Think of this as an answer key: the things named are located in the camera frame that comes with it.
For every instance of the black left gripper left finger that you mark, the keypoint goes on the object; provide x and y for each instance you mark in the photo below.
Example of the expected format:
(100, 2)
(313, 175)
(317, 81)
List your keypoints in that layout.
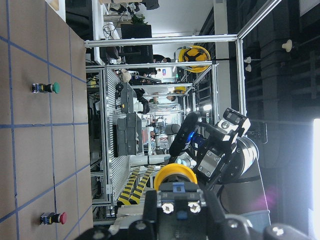
(150, 216)

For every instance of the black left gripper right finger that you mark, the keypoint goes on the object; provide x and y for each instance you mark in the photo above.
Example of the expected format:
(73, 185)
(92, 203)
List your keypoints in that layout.
(214, 220)

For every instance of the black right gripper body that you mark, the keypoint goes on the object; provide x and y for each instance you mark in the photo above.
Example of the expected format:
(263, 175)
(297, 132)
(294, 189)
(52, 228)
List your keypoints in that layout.
(226, 154)

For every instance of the yellow push button switch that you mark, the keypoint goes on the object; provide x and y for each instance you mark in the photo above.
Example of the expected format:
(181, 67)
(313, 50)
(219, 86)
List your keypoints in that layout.
(178, 195)

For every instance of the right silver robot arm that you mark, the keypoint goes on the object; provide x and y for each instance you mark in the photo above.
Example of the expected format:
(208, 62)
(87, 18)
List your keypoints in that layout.
(245, 196)

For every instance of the yellow hard hat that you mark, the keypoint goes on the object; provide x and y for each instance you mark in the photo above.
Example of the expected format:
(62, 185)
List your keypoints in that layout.
(194, 53)

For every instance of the brown paper table cover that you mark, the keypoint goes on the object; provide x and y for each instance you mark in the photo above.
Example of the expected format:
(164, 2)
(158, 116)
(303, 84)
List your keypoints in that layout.
(44, 141)

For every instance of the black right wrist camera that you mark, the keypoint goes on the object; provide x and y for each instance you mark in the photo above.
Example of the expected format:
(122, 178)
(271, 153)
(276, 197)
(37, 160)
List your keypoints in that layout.
(187, 130)

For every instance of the red push button switch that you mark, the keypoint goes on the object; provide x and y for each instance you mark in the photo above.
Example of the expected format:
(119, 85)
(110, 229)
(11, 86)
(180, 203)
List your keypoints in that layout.
(48, 218)

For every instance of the green push button switch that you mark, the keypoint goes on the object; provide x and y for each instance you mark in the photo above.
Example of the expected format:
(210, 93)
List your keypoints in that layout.
(46, 88)

